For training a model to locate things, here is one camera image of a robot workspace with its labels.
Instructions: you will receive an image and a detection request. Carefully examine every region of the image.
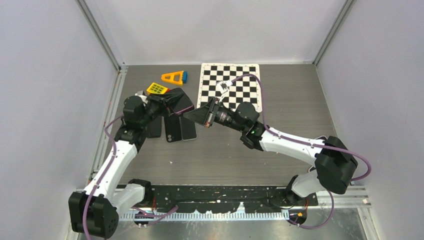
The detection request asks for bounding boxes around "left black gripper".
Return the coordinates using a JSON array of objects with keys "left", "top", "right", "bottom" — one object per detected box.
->
[{"left": 139, "top": 93, "right": 184, "bottom": 128}]

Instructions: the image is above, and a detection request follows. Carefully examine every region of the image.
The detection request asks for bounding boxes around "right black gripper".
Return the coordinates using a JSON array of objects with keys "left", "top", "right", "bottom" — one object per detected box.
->
[{"left": 184, "top": 97, "right": 247, "bottom": 133}]

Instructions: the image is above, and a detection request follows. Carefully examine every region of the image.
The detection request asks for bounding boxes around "white edged bare phone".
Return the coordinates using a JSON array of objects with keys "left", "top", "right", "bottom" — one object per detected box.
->
[{"left": 180, "top": 116, "right": 197, "bottom": 141}]

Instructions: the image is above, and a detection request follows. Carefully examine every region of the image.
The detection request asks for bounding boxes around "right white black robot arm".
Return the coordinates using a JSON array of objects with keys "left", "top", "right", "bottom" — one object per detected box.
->
[{"left": 183, "top": 98, "right": 358, "bottom": 205}]

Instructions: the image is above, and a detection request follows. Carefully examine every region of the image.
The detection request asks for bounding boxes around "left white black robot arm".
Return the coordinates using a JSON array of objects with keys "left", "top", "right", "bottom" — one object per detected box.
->
[{"left": 68, "top": 88, "right": 193, "bottom": 240}]

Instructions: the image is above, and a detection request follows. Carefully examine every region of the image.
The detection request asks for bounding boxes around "black phone on table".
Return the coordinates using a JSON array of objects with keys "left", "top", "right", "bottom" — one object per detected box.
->
[{"left": 146, "top": 116, "right": 163, "bottom": 139}]

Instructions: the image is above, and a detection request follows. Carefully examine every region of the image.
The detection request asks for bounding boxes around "phone with pink edge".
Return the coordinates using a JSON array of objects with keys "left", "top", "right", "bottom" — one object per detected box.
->
[{"left": 307, "top": 166, "right": 316, "bottom": 173}]

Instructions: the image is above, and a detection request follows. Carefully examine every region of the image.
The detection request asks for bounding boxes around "yellow red blue toy block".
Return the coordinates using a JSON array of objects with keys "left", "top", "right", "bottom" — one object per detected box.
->
[{"left": 146, "top": 82, "right": 170, "bottom": 95}]

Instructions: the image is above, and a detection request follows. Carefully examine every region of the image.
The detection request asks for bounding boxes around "orange triangle toy block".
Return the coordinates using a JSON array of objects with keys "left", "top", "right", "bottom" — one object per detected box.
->
[{"left": 161, "top": 70, "right": 188, "bottom": 86}]

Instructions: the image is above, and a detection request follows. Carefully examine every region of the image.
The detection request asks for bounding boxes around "black white checkerboard mat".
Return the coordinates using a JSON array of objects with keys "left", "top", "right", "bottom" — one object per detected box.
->
[{"left": 196, "top": 63, "right": 263, "bottom": 113}]

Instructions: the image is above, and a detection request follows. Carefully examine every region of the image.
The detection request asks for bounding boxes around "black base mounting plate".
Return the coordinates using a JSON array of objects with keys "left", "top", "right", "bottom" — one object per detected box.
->
[{"left": 136, "top": 185, "right": 319, "bottom": 214}]

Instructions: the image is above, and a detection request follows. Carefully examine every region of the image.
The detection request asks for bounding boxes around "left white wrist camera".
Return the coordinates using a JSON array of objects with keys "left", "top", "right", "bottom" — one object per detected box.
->
[{"left": 135, "top": 91, "right": 148, "bottom": 103}]

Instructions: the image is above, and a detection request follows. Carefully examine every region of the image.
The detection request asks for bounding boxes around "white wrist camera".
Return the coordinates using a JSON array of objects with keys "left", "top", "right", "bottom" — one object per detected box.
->
[
  {"left": 216, "top": 80, "right": 233, "bottom": 102},
  {"left": 135, "top": 91, "right": 148, "bottom": 103}
]

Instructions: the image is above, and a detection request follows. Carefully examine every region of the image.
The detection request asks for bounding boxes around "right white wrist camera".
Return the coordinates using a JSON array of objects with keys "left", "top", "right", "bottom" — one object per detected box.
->
[{"left": 216, "top": 80, "right": 233, "bottom": 102}]

